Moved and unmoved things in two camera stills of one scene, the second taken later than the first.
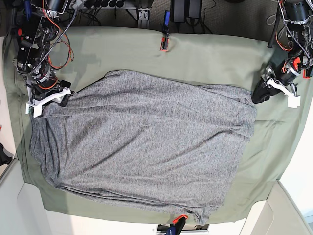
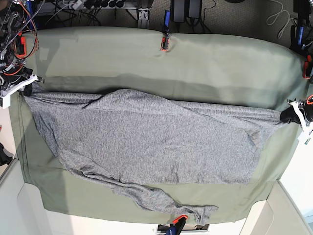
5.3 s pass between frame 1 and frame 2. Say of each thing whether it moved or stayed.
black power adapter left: stayed
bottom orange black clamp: stayed
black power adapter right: stayed
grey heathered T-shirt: moved
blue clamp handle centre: stayed
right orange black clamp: stayed
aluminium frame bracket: stayed
